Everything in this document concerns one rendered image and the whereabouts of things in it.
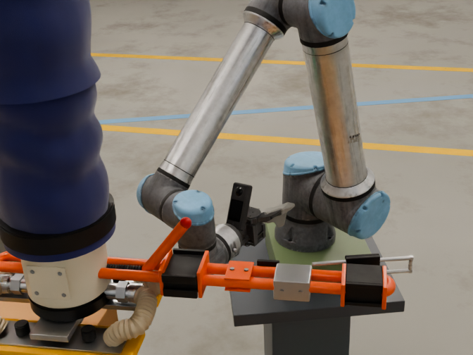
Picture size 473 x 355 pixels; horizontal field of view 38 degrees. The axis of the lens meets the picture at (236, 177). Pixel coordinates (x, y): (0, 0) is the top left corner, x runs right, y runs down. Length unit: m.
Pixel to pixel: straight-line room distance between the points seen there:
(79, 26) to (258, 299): 1.12
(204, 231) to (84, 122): 0.44
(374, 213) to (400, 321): 1.36
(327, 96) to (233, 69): 0.24
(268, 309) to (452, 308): 1.48
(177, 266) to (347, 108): 0.63
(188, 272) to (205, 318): 1.87
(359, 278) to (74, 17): 0.69
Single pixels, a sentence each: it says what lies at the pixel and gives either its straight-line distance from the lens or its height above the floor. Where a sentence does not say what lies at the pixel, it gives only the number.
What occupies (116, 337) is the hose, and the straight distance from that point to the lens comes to 1.37.
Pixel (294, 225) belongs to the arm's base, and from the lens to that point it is 2.09.
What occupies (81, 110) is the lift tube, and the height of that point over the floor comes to 1.56.
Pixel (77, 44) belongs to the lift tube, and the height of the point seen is 1.68.
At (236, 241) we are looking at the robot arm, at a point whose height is 1.10.
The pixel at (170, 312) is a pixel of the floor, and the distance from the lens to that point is 3.28.
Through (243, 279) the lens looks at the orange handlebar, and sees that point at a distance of 1.33.
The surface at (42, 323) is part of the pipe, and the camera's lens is 1.46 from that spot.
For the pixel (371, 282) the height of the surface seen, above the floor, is 1.23.
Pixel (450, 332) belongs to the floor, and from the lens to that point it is 3.21.
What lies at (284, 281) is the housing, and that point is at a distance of 1.32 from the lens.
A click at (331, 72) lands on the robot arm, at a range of 1.68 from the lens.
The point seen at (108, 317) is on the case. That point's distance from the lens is 1.77.
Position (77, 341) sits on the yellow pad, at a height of 1.10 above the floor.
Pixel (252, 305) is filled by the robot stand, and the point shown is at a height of 0.75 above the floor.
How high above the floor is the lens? 1.99
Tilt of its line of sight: 27 degrees down
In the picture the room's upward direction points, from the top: 3 degrees counter-clockwise
